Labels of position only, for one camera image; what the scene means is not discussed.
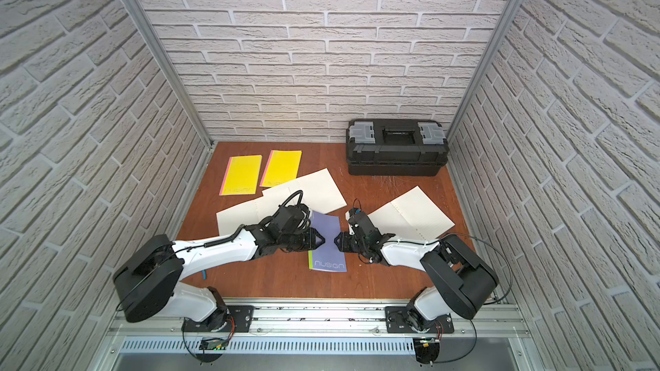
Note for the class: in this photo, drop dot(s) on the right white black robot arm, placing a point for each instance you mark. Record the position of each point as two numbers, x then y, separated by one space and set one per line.
462 282

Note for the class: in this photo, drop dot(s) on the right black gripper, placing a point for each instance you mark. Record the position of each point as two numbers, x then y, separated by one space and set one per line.
345 238

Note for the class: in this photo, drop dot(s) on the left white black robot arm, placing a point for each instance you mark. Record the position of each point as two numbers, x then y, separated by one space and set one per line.
152 281

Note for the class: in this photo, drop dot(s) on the white ventilation grille strip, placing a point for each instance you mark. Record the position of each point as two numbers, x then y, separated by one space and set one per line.
272 346

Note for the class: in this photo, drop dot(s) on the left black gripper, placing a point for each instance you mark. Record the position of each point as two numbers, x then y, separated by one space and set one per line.
304 240

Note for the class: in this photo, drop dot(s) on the black plastic toolbox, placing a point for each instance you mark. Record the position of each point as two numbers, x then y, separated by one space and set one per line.
387 147

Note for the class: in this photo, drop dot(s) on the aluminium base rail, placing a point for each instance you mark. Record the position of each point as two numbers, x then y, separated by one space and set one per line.
289 317

